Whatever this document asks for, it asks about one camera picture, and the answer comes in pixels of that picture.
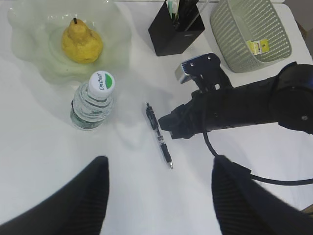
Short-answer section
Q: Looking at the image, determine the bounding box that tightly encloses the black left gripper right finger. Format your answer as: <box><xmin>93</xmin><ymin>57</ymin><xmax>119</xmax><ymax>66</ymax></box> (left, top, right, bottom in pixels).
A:
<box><xmin>211</xmin><ymin>156</ymin><xmax>313</xmax><ymax>235</ymax></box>

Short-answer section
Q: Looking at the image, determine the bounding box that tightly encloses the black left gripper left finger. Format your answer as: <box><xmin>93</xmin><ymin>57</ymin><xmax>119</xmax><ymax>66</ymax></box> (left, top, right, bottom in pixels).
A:
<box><xmin>0</xmin><ymin>156</ymin><xmax>109</xmax><ymax>235</ymax></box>

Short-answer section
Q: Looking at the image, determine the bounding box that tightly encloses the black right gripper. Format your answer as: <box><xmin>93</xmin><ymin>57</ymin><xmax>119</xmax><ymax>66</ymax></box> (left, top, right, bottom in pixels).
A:
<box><xmin>158</xmin><ymin>78</ymin><xmax>282</xmax><ymax>139</ymax></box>

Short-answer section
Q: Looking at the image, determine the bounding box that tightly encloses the clear plastic water bottle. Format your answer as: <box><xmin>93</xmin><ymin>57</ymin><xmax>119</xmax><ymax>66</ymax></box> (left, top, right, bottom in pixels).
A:
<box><xmin>70</xmin><ymin>70</ymin><xmax>115</xmax><ymax>130</ymax></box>

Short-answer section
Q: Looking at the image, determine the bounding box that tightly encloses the yellow waste paper package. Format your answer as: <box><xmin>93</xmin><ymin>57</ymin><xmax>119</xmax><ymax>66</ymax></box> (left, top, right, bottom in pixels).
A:
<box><xmin>246</xmin><ymin>39</ymin><xmax>269</xmax><ymax>55</ymax></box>

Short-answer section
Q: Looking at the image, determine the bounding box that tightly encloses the yellow pear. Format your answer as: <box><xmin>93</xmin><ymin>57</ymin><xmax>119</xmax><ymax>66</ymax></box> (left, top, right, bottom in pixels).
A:
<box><xmin>61</xmin><ymin>18</ymin><xmax>103</xmax><ymax>64</ymax></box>

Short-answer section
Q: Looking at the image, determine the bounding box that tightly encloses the clear plastic ruler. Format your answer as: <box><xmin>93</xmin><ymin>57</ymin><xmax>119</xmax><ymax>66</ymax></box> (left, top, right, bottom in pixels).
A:
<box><xmin>184</xmin><ymin>0</ymin><xmax>210</xmax><ymax>31</ymax></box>

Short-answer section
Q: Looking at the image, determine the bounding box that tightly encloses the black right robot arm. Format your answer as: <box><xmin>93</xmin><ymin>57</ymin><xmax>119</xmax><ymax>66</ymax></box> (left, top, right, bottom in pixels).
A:
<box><xmin>158</xmin><ymin>62</ymin><xmax>313</xmax><ymax>139</ymax></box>

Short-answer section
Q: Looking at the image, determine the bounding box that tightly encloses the black pen left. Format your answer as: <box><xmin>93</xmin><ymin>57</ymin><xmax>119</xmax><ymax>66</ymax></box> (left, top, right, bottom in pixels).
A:
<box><xmin>145</xmin><ymin>103</ymin><xmax>174</xmax><ymax>169</ymax></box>

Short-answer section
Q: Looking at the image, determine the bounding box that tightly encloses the black square pen holder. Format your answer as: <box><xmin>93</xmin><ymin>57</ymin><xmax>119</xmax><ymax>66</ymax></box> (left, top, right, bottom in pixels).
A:
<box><xmin>148</xmin><ymin>2</ymin><xmax>205</xmax><ymax>56</ymax></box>

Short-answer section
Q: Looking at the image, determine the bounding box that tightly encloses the green plastic woven basket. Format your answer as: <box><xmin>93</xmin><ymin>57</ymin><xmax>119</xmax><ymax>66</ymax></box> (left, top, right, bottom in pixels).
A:
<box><xmin>210</xmin><ymin>0</ymin><xmax>292</xmax><ymax>73</ymax></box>

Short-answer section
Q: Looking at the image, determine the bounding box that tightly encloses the green wavy glass plate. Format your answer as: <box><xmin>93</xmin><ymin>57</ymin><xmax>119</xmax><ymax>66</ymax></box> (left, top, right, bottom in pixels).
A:
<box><xmin>7</xmin><ymin>0</ymin><xmax>131</xmax><ymax>84</ymax></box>

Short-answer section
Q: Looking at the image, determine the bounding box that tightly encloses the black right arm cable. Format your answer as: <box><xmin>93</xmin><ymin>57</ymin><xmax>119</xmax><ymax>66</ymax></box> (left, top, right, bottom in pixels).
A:
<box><xmin>202</xmin><ymin>107</ymin><xmax>313</xmax><ymax>186</ymax></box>

